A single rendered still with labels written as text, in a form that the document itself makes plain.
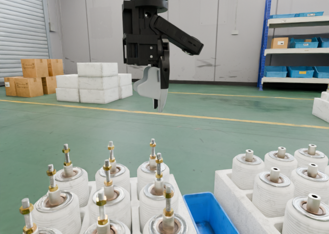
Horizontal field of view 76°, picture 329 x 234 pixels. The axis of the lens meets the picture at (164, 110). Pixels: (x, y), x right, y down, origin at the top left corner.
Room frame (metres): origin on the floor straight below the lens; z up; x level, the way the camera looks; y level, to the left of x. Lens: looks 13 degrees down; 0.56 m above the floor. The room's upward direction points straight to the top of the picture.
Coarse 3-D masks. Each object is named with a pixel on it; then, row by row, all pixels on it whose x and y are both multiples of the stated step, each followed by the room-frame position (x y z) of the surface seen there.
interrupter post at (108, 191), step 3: (105, 186) 0.43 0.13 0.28; (108, 186) 0.43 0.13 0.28; (111, 186) 0.43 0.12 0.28; (105, 189) 0.43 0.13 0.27; (108, 189) 0.43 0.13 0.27; (111, 189) 0.43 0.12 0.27; (105, 192) 0.43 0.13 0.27; (108, 192) 0.42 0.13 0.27; (111, 192) 0.43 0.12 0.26; (105, 195) 0.43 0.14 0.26; (108, 195) 0.42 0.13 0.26; (111, 195) 0.43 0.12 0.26; (108, 198) 0.42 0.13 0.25
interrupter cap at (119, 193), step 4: (100, 188) 0.46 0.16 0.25; (116, 188) 0.46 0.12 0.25; (120, 188) 0.46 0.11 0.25; (96, 192) 0.44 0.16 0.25; (116, 192) 0.45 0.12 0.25; (120, 192) 0.44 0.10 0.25; (124, 192) 0.44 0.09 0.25; (96, 196) 0.43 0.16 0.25; (116, 196) 0.43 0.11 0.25; (120, 196) 0.43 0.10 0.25; (124, 196) 0.43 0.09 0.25; (108, 200) 0.42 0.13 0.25; (112, 200) 0.42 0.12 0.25; (116, 200) 0.42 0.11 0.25; (120, 200) 0.41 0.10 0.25; (108, 204) 0.40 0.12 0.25; (112, 204) 0.40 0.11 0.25
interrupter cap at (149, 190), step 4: (148, 184) 0.48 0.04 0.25; (152, 184) 0.48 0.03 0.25; (164, 184) 0.48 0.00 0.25; (144, 188) 0.46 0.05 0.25; (148, 188) 0.46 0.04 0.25; (152, 188) 0.46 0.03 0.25; (164, 188) 0.46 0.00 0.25; (172, 188) 0.46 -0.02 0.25; (144, 192) 0.44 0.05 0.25; (148, 192) 0.44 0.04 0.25; (152, 192) 0.45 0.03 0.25; (148, 196) 0.43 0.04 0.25; (152, 196) 0.43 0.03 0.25; (156, 196) 0.43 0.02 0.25; (160, 196) 0.43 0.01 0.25; (160, 200) 0.42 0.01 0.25
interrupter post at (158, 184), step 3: (156, 180) 0.45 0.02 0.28; (162, 180) 0.45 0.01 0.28; (156, 183) 0.45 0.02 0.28; (159, 183) 0.45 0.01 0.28; (162, 183) 0.45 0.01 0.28; (156, 186) 0.45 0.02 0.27; (159, 186) 0.45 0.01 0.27; (162, 186) 0.45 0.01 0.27; (156, 189) 0.45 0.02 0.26; (159, 189) 0.45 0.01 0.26; (162, 189) 0.45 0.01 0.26; (156, 192) 0.45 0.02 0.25; (159, 192) 0.45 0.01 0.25
